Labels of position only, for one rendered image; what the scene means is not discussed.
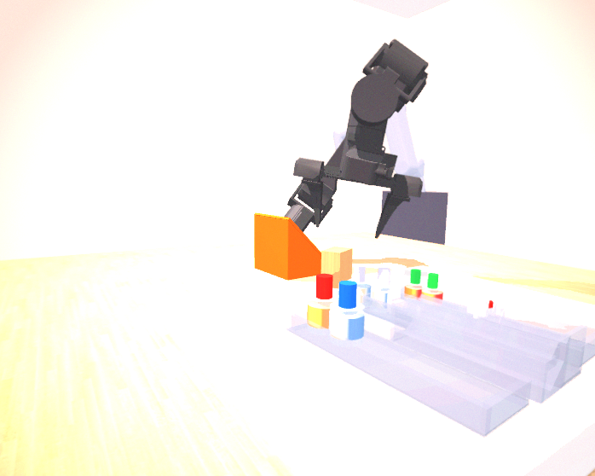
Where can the yellow jar with red lid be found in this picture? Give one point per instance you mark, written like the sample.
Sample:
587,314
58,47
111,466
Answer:
319,303

